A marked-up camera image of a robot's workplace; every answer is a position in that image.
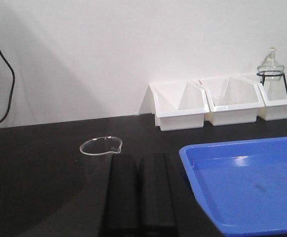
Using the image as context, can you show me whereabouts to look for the middle white storage bin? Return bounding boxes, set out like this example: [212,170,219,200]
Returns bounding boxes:
[193,77,264,126]

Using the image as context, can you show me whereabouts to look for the blue plastic tray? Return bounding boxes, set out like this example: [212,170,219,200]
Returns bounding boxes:
[179,137,287,237]

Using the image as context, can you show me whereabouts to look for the black wire tripod stand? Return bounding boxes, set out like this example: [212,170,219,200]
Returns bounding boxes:
[256,70,287,95]

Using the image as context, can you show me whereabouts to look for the white storage bin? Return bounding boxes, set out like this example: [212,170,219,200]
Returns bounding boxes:
[147,81,209,131]
[239,73,287,121]
[193,77,264,126]

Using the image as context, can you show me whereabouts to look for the right white storage bin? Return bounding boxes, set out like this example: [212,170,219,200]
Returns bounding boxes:
[239,73,287,121]

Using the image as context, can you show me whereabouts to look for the black power cable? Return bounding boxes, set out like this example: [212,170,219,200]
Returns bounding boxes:
[0,9,16,130]

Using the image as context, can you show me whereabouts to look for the glass beaker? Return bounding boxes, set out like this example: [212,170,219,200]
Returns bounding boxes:
[80,136,123,156]

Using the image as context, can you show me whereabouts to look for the left white storage bin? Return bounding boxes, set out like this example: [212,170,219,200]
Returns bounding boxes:
[147,81,209,131]

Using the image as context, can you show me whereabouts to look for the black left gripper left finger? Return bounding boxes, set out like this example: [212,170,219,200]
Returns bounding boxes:
[101,154,139,237]

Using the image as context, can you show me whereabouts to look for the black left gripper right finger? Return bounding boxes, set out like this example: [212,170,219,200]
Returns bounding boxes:
[139,153,175,237]

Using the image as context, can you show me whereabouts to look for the glass alcohol lamp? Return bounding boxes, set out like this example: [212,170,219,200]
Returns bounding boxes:
[257,47,285,72]

